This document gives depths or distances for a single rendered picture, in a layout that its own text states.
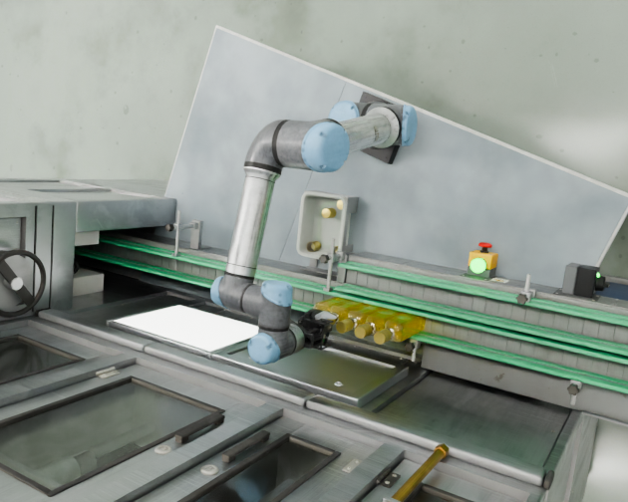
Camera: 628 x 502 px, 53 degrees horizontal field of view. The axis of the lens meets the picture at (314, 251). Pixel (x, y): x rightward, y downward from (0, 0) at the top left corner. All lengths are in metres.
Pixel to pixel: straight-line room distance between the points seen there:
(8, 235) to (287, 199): 0.93
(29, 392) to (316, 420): 0.69
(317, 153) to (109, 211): 1.11
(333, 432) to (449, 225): 0.82
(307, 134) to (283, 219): 0.87
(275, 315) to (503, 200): 0.85
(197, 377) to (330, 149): 0.70
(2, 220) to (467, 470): 1.52
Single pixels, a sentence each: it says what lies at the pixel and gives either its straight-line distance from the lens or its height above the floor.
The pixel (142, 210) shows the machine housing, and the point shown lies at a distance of 2.51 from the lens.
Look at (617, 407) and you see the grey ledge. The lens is 1.91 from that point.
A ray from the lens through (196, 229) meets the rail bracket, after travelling 2.43.
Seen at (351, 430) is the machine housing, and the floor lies 1.43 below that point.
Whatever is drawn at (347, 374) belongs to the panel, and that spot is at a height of 1.16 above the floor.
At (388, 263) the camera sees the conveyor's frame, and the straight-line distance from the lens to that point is 2.00.
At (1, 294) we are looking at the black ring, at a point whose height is 1.51.
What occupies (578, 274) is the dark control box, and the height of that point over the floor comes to 0.83.
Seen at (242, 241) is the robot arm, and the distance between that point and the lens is 1.56.
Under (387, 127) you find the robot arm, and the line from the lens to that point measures 1.79.
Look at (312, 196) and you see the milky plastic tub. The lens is 2.20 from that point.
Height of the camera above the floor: 2.70
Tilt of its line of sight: 59 degrees down
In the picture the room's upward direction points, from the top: 100 degrees counter-clockwise
